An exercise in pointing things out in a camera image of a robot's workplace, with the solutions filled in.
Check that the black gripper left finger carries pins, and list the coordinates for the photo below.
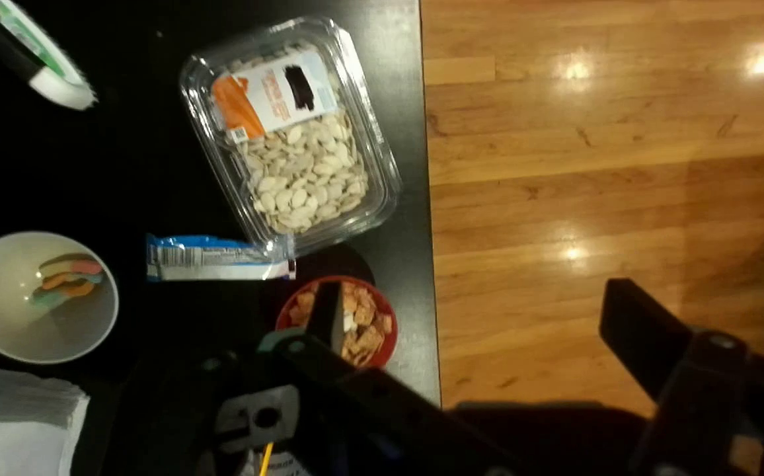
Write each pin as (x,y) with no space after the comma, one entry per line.
(382,413)

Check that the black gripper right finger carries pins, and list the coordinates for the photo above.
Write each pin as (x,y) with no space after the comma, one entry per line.
(705,398)

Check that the yellow pencil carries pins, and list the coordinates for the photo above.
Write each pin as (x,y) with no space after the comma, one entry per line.
(264,460)

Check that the grey metal pencil holder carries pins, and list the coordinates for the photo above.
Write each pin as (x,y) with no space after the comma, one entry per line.
(252,422)

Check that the red bowl with crackers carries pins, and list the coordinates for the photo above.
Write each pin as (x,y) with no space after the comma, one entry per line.
(370,327)

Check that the blue white snack wrapper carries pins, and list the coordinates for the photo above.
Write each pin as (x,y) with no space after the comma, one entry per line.
(203,258)

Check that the clear plastic seed container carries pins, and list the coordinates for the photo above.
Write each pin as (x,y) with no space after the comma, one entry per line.
(301,175)

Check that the colourful gummy candy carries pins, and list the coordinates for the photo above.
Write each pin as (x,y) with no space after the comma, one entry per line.
(66,280)

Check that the white folded towel stack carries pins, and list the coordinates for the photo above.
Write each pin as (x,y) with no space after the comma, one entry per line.
(10,423)

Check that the white round bowl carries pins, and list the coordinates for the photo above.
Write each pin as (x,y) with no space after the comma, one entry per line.
(0,300)

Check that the white green scrub brush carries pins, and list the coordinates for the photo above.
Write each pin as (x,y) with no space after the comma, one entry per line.
(52,74)

